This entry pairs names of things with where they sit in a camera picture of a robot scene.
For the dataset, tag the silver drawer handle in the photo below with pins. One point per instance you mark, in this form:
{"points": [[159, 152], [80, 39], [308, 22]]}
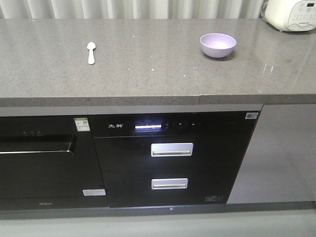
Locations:
{"points": [[172, 149], [169, 183]]}

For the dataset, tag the pale green plastic spoon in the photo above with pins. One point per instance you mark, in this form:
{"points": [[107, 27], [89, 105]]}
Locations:
{"points": [[91, 47]]}

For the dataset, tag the purple plastic bowl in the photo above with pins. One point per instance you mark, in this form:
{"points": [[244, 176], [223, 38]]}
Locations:
{"points": [[217, 45]]}

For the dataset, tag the white rice cooker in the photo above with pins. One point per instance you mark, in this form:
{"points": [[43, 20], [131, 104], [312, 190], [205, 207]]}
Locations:
{"points": [[290, 15]]}

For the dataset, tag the black disinfection cabinet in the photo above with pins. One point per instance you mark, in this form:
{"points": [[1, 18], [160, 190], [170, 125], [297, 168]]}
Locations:
{"points": [[123, 146]]}

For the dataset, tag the white pleated curtain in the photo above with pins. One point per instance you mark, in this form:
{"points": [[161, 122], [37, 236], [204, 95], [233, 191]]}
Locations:
{"points": [[130, 9]]}

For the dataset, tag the upper silver drawer handle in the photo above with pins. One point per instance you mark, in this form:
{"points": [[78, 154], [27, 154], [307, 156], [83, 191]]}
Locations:
{"points": [[172, 149]]}

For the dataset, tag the green energy label sticker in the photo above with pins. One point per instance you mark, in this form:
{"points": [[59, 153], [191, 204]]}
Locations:
{"points": [[82, 124]]}

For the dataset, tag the lower silver drawer handle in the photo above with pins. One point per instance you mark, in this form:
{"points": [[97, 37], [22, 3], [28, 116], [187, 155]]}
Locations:
{"points": [[169, 183]]}

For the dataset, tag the grey cabinet door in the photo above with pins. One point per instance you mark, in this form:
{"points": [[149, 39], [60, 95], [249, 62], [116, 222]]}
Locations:
{"points": [[280, 162]]}

